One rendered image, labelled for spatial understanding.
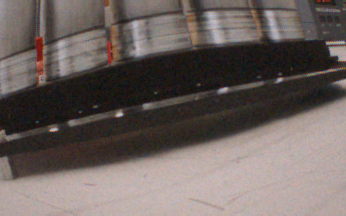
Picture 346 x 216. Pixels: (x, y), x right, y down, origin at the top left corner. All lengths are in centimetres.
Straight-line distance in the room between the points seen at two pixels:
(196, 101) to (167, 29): 5
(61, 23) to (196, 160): 7
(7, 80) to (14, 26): 2
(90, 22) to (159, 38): 2
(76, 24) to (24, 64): 2
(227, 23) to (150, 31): 3
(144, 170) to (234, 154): 2
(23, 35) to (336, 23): 55
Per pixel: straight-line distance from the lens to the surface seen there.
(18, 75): 19
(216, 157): 15
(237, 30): 22
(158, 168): 15
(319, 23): 68
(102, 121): 16
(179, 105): 17
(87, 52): 20
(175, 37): 21
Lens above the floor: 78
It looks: 6 degrees down
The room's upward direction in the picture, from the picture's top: 9 degrees counter-clockwise
